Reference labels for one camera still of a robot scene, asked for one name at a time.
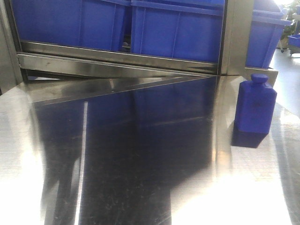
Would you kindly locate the blue bottle-shaped part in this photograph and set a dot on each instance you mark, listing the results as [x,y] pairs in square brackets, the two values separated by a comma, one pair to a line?
[254,111]

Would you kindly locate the stainless steel shelf rack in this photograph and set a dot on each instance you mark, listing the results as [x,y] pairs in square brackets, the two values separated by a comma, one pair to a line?
[47,72]

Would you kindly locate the blue plastic bin right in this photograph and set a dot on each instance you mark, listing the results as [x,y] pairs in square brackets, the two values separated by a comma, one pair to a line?
[176,30]

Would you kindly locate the blue plastic bin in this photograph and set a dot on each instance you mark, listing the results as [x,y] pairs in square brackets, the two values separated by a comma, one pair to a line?
[97,24]
[176,30]

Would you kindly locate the blue plastic bin left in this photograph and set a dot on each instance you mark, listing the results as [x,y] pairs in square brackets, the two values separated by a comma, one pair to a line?
[97,24]

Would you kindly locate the blue bin outside rack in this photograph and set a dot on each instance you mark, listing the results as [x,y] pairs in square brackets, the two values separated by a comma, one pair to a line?
[266,30]

